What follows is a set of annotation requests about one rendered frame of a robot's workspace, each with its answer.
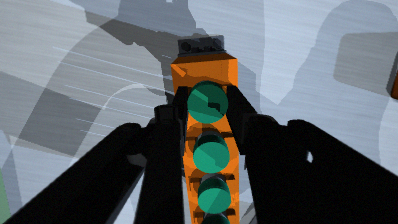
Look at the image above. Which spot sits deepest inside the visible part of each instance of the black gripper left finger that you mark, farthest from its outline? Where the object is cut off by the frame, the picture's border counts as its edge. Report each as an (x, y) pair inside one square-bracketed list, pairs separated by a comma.
[(96, 187)]

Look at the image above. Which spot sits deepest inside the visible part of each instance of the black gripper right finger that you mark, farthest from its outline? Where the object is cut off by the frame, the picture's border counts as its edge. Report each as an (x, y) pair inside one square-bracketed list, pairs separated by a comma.
[(350, 187)]

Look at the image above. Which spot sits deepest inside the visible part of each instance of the orange multimeter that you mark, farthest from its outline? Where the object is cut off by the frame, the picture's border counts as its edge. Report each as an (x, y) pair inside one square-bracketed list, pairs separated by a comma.
[(394, 91)]

